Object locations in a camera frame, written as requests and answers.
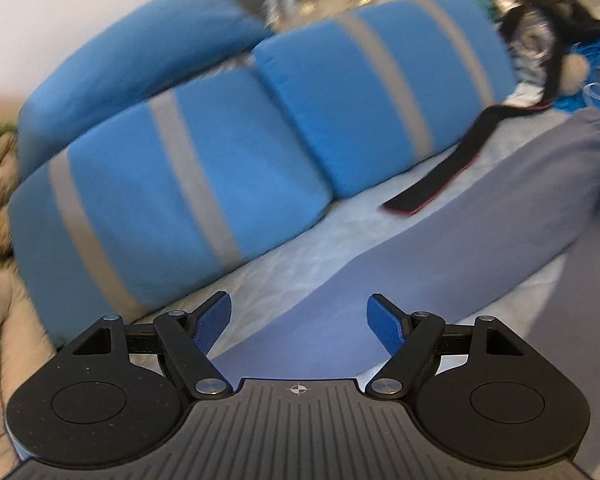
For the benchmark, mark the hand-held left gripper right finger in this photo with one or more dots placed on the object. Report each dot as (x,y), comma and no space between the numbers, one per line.
(387,325)

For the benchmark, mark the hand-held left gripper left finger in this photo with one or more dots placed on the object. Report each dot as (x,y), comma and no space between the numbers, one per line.
(212,322)

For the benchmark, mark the grey-blue fleece garment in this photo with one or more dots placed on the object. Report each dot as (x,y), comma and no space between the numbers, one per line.
(455,235)

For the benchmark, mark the white quilted bedspread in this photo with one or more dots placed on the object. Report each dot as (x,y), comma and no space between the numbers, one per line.
(300,265)

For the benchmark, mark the black belt with red edge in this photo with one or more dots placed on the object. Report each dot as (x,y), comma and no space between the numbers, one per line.
(430,185)

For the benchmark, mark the blue pillow with grey stripes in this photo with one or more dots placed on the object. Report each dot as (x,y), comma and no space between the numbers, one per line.
(130,200)
(330,100)

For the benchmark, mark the beige comforter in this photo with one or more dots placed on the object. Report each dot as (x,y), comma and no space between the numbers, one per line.
(0,335)

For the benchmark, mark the plain blue pillow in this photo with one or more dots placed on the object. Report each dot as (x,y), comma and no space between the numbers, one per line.
(145,50)

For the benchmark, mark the striped cloth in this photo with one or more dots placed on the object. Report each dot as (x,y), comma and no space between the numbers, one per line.
(535,50)

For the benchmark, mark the clear plastic sheet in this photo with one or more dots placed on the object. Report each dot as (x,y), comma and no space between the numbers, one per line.
(330,0)

